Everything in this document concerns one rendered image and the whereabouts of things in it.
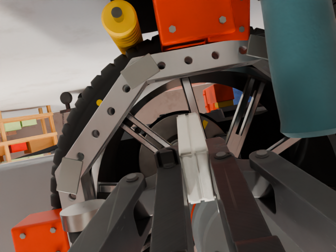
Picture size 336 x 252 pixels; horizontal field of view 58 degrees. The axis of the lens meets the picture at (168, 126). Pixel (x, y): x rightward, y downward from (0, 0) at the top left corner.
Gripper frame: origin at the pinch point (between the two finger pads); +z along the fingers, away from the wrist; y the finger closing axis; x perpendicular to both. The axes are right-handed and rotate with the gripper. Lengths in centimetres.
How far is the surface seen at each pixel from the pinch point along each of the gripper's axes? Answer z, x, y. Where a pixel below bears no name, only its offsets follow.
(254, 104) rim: 40.7, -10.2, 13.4
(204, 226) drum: 13.1, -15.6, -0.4
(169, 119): 80, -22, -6
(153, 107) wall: 1001, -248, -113
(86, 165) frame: 27.0, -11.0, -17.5
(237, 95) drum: 466, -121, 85
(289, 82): 20.4, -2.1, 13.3
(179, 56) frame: 32.3, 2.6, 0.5
